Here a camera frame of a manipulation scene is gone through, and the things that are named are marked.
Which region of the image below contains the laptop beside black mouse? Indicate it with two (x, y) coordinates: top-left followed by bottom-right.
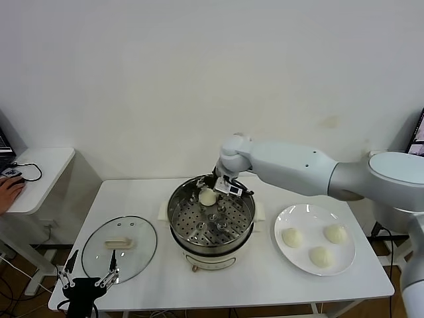
(0, 109), (17, 173)

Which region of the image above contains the glass lid with cream handle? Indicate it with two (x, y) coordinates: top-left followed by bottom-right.
(81, 216), (158, 285)

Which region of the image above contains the person's bare hand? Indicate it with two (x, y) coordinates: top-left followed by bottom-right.
(0, 176), (27, 216)

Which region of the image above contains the laptop with plugged cables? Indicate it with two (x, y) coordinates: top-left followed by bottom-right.
(407, 107), (424, 156)

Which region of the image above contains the white round plate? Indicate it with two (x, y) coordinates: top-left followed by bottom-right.
(274, 204), (357, 276)

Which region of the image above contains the black floor stand bar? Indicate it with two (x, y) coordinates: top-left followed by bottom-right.
(366, 234), (411, 244)

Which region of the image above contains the white side table with mouse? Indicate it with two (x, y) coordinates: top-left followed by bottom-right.
(0, 147), (76, 297)

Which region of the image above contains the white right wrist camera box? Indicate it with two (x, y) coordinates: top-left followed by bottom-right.
(213, 178), (242, 197)

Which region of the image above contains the black mouse cable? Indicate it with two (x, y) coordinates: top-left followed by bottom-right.
(9, 161), (44, 182)

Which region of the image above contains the white steamed baozi bun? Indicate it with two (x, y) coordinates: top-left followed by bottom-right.
(323, 224), (348, 245)
(281, 227), (304, 248)
(197, 187), (218, 208)
(308, 246), (335, 268)

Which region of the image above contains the black cable with adapter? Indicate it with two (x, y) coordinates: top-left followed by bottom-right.
(370, 218), (403, 269)

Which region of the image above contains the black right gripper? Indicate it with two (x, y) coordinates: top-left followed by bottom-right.
(197, 167), (235, 203)

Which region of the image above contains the white floor cable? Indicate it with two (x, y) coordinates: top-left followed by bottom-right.
(0, 253), (54, 294)

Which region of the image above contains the perforated steel steamer basket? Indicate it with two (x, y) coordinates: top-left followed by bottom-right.
(167, 174), (256, 248)

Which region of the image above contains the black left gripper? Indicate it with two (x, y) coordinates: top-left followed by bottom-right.
(56, 249), (121, 318)

